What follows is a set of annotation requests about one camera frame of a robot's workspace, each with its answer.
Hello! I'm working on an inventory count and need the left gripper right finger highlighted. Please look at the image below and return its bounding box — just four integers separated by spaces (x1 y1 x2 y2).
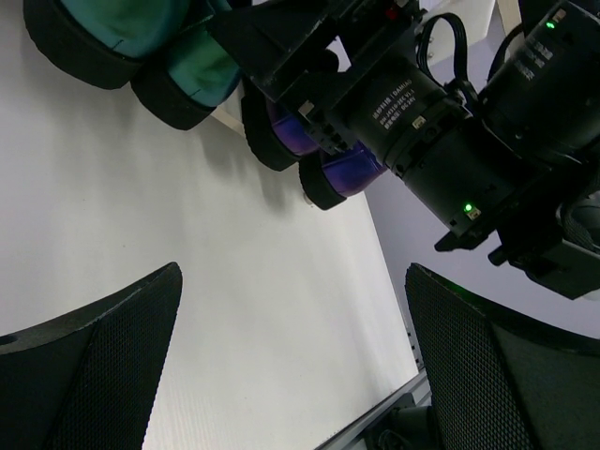
405 263 599 449

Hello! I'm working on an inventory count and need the green loafer shoe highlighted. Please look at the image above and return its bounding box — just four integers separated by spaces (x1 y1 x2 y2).
22 0 201 90
130 25 240 130

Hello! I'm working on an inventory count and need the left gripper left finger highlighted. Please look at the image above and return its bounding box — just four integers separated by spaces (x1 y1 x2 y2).
1 262 183 449

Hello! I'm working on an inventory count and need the purple loafer shoe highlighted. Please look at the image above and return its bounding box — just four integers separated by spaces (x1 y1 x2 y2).
298 142 387 211
241 80 322 172

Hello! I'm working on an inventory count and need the white two-tier shoe shelf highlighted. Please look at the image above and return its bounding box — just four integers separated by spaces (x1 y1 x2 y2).
212 0 522 137

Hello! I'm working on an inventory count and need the aluminium mounting rail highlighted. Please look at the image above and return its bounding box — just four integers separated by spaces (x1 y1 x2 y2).
317 369 430 450

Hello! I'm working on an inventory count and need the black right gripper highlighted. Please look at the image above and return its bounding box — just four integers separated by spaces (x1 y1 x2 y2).
208 0 518 234

